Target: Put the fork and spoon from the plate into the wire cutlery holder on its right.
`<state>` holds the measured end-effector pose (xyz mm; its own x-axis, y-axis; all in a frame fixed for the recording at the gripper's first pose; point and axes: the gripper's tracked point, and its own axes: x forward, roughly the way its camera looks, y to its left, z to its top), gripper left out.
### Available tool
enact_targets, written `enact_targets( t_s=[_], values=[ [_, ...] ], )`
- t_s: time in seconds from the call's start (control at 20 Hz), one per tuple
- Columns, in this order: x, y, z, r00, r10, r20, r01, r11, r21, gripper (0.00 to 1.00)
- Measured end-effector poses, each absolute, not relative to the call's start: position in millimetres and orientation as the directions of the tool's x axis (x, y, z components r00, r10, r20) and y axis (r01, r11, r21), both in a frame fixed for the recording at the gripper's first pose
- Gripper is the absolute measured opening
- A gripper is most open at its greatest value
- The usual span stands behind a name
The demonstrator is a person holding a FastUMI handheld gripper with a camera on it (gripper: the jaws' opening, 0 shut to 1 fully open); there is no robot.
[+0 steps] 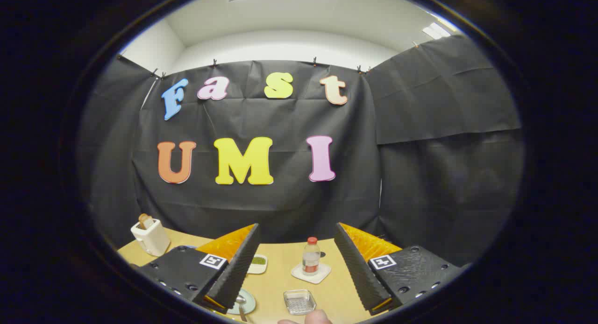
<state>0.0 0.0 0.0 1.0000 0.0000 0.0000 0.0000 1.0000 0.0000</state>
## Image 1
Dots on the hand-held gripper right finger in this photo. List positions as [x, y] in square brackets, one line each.
[357, 272]

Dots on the clear red-capped water bottle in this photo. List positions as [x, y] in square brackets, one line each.
[311, 258]

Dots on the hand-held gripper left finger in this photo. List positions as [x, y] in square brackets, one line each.
[233, 272]

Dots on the white divided bean dish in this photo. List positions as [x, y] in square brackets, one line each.
[258, 267]

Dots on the white square coaster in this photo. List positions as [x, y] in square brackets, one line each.
[323, 272]

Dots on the small ceiling light panel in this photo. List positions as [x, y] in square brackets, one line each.
[437, 31]

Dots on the toasted bread slice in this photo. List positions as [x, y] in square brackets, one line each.
[145, 220]

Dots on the white toaster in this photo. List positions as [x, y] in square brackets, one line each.
[154, 240]

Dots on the pale green round plate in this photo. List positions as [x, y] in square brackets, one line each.
[249, 304]

